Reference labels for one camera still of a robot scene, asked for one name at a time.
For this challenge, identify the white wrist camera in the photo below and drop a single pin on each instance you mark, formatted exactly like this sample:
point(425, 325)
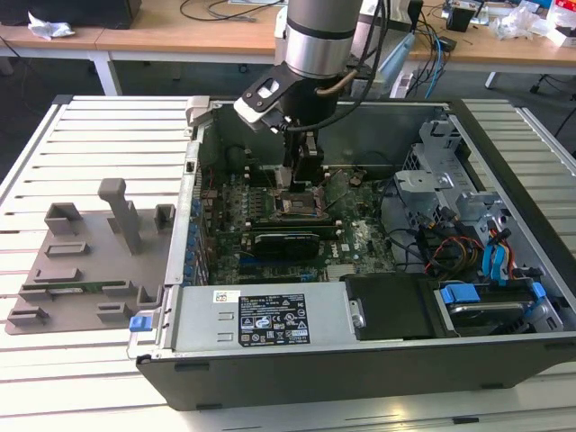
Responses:
point(252, 112)

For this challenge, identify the silver power supply unit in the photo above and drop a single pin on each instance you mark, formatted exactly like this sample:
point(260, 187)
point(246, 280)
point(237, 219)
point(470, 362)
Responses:
point(198, 315)

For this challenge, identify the grey parts rack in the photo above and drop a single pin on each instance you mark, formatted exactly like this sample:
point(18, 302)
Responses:
point(90, 270)

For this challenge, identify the black plastic drive cover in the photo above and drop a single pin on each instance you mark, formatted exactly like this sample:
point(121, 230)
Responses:
point(391, 306)

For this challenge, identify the silver CPU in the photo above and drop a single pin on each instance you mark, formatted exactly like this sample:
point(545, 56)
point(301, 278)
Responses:
point(283, 177)

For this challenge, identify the CPU socket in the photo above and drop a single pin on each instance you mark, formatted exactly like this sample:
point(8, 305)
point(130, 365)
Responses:
point(297, 202)

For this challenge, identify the black hard disk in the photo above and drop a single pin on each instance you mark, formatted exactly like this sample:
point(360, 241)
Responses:
point(486, 311)

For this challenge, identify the green RAM stick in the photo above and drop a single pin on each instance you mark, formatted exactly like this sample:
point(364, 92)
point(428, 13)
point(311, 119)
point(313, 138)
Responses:
point(101, 285)

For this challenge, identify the white red box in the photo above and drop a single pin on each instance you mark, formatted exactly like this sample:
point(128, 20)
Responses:
point(566, 31)

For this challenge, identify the black graphics card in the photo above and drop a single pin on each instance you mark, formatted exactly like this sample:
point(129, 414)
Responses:
point(288, 245)

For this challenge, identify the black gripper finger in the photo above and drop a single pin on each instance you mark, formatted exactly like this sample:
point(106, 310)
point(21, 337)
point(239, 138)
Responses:
point(312, 162)
point(292, 153)

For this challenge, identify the silver flat-topped disk bay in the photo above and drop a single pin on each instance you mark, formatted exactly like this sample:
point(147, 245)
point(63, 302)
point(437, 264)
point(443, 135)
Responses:
point(423, 182)

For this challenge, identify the perforated silver disk cage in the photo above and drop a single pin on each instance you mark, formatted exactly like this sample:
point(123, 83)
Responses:
point(438, 148)

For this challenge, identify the long wooden desk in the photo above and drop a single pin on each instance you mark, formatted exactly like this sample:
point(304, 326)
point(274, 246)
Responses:
point(157, 40)

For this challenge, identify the large black box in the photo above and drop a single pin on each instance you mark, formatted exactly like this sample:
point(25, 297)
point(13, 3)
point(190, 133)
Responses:
point(90, 13)

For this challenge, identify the black tower box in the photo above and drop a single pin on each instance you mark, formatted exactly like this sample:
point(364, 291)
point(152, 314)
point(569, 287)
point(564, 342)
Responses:
point(416, 24)

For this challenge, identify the blue disk carrier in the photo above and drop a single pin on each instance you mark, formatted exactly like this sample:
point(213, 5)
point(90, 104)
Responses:
point(459, 294)

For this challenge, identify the green motherboard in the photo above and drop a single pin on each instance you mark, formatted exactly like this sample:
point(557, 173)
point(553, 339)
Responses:
point(360, 243)

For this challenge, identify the blue case release latch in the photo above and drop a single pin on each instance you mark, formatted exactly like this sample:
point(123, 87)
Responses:
point(139, 325)

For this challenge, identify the black open PC case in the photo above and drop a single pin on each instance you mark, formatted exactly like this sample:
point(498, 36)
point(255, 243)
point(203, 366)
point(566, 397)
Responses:
point(315, 378)

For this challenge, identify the round coin battery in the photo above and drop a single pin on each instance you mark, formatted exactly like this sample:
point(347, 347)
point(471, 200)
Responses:
point(356, 180)

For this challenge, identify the white power strip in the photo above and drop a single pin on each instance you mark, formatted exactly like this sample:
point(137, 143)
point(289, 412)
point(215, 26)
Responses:
point(402, 85)

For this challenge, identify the silver chipset heat sink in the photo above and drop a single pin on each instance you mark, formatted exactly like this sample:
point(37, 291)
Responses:
point(341, 272)

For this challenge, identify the small black container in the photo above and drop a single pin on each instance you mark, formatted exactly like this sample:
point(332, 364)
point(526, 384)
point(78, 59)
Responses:
point(459, 20)

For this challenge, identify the small black device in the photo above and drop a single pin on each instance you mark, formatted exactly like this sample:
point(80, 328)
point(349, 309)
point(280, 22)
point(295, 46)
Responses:
point(448, 43)

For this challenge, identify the clear plastic bags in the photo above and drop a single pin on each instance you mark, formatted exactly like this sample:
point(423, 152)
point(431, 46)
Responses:
point(517, 20)

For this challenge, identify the crumpled white paper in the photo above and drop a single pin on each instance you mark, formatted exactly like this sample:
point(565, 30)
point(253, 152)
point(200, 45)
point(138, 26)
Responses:
point(49, 28)

